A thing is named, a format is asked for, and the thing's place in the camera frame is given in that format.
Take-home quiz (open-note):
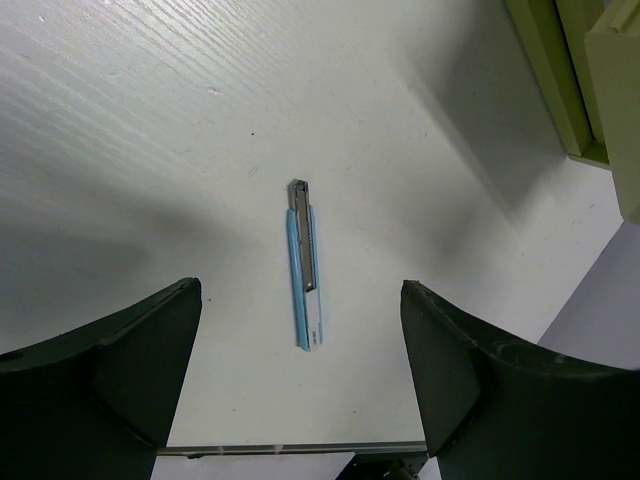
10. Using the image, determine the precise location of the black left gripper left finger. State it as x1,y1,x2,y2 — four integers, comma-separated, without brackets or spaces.
1,278,201,479

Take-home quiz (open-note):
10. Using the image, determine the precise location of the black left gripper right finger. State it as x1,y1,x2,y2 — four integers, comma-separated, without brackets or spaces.
400,281,639,479

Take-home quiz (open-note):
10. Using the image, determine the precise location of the light blue pen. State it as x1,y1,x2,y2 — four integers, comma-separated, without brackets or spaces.
286,179,323,352

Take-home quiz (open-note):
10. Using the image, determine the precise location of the green top drawer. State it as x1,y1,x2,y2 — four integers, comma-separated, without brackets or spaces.
555,0,639,224

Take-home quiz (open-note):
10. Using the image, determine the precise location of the green metal drawer chest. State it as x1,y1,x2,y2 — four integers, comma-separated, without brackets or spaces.
506,1,610,170

